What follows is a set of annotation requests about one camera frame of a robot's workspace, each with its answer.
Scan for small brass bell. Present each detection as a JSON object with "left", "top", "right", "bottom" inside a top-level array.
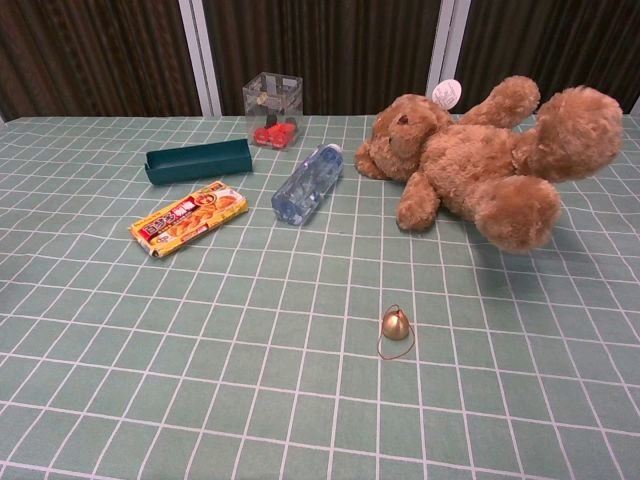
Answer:
[{"left": 375, "top": 304, "right": 417, "bottom": 361}]

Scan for clear plastic water bottle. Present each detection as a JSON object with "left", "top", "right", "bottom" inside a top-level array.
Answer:
[{"left": 270, "top": 142, "right": 345, "bottom": 227}]

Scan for red toy blocks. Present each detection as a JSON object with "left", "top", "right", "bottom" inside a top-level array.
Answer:
[{"left": 252, "top": 119, "right": 299, "bottom": 150}]

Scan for yellow curry roux box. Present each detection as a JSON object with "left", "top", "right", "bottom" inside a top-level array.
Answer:
[{"left": 128, "top": 180, "right": 250, "bottom": 260}]

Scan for dark green rectangular tray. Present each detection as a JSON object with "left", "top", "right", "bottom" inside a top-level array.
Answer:
[{"left": 144, "top": 138, "right": 254, "bottom": 187}]

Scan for clear plastic square box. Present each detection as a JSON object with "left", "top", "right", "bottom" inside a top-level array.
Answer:
[{"left": 242, "top": 71, "right": 304, "bottom": 150}]

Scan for green checkered tablecloth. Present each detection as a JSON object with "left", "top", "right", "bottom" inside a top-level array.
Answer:
[{"left": 0, "top": 113, "right": 640, "bottom": 480}]

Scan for brown teddy bear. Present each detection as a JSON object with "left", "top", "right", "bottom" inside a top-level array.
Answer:
[{"left": 354, "top": 75, "right": 625, "bottom": 254}]

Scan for white round hang tag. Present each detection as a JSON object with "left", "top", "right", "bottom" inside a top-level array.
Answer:
[{"left": 431, "top": 78, "right": 463, "bottom": 111}]

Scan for white vertical frame post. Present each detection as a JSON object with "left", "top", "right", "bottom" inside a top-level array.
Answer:
[
  {"left": 178, "top": 0, "right": 223, "bottom": 119},
  {"left": 425, "top": 0, "right": 470, "bottom": 101}
]

